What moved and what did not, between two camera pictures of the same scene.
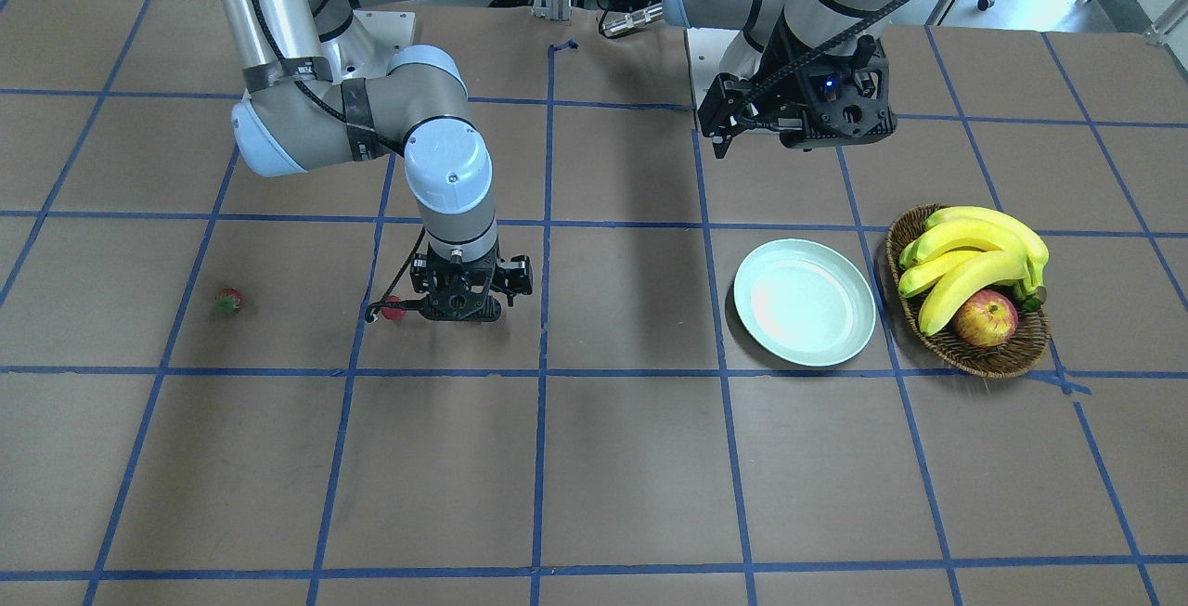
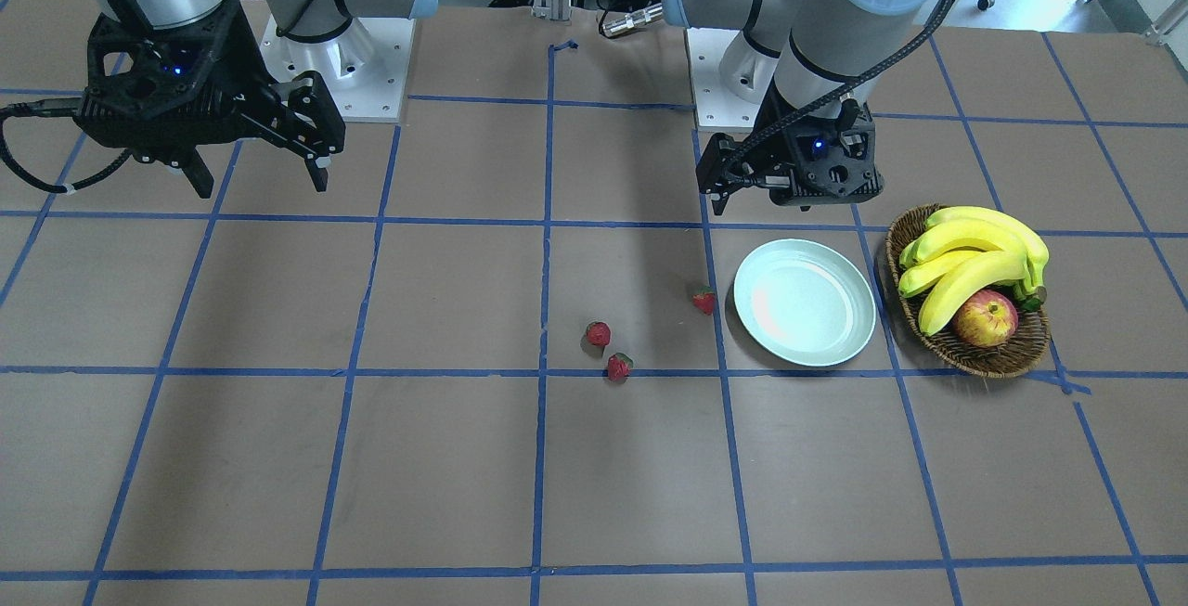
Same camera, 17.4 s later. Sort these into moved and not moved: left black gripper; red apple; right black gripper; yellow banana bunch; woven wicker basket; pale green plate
Moved: left black gripper; right black gripper
Not moved: red apple; pale green plate; yellow banana bunch; woven wicker basket
